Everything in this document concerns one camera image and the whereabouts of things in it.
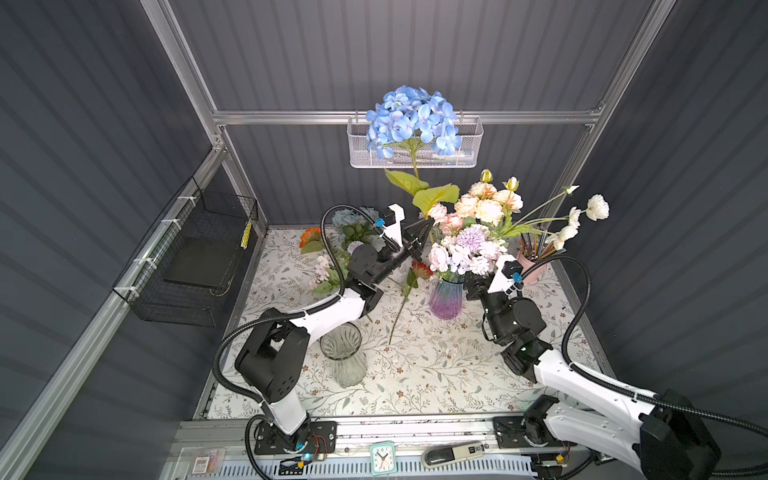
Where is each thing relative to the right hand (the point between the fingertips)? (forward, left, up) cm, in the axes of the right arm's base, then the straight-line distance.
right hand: (483, 261), depth 72 cm
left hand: (+6, +12, +9) cm, 16 cm away
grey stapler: (-37, +12, -24) cm, 46 cm away
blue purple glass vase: (+7, +5, -30) cm, 31 cm away
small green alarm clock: (-37, +25, -27) cm, 52 cm away
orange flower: (+28, +53, -23) cm, 64 cm away
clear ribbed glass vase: (-15, +35, -14) cm, 41 cm away
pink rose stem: (+11, +7, +2) cm, 13 cm away
